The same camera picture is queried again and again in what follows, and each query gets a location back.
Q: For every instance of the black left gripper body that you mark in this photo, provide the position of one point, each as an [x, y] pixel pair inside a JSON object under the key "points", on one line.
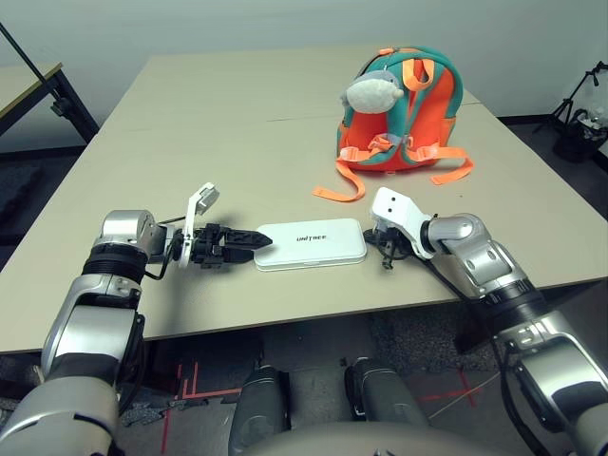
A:
{"points": [[209, 247]]}

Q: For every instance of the grey robot torso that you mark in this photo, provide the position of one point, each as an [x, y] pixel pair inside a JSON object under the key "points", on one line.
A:
{"points": [[356, 444]]}

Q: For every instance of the dark grey left robot thigh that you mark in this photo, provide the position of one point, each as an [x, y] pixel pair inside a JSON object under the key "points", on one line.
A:
{"points": [[259, 408]]}

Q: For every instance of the dark grey robot thigh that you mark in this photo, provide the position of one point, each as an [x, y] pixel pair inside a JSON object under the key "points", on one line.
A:
{"points": [[385, 399], [259, 408]]}

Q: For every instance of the dark grey right robot thigh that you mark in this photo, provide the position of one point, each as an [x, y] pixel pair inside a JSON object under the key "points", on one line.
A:
{"points": [[385, 399]]}

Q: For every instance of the black table leg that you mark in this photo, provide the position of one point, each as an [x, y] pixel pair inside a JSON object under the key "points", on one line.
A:
{"points": [[475, 332]]}

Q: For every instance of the black bag with white items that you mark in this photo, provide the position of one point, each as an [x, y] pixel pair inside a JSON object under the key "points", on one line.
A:
{"points": [[575, 147]]}

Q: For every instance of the grey foam mat piece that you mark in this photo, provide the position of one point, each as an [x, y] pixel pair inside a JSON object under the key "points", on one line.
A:
{"points": [[142, 413]]}

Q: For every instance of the grey plush fish toy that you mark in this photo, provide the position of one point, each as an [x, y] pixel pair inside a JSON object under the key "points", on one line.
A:
{"points": [[370, 95]]}

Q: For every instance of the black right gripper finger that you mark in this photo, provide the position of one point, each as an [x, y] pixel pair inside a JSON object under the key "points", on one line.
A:
{"points": [[371, 236], [386, 261]]}

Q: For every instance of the orange and teal backpack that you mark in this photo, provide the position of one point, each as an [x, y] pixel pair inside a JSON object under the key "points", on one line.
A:
{"points": [[439, 114]]}

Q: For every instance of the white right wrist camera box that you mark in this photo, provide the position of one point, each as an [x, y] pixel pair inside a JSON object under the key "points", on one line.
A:
{"points": [[399, 209]]}

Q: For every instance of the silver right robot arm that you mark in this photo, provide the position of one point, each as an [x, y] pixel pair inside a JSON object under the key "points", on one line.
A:
{"points": [[489, 266]]}

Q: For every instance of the white plastic pencil case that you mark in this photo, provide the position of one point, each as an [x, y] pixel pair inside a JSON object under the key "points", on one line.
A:
{"points": [[323, 252]]}

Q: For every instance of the thin black pole with clamp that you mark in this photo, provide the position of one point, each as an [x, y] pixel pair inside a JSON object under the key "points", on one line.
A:
{"points": [[59, 107]]}

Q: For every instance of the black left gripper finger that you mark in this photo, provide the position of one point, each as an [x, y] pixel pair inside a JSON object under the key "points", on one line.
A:
{"points": [[237, 258], [247, 239]]}

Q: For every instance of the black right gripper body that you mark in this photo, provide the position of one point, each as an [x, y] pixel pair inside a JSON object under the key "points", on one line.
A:
{"points": [[392, 240]]}

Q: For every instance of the black tripod stand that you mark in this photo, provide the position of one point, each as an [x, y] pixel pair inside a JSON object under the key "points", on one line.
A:
{"points": [[566, 103]]}

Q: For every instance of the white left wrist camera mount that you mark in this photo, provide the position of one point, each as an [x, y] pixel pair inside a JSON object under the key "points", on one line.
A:
{"points": [[192, 214]]}

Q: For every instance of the beige side table black frame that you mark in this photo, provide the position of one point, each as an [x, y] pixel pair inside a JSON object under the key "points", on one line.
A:
{"points": [[24, 85]]}

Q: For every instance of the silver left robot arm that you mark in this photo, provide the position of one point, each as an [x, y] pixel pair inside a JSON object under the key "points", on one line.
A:
{"points": [[95, 332]]}

